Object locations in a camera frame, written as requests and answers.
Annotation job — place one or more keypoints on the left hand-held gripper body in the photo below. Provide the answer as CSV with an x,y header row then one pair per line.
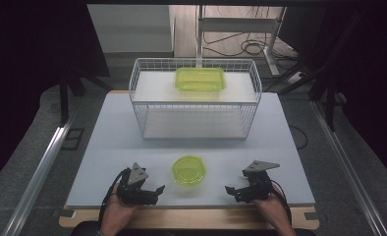
x,y
132,191

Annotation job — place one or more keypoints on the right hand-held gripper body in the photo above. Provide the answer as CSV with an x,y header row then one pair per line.
x,y
258,183

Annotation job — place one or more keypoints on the person's left hand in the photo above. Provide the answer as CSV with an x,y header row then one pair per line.
x,y
118,213

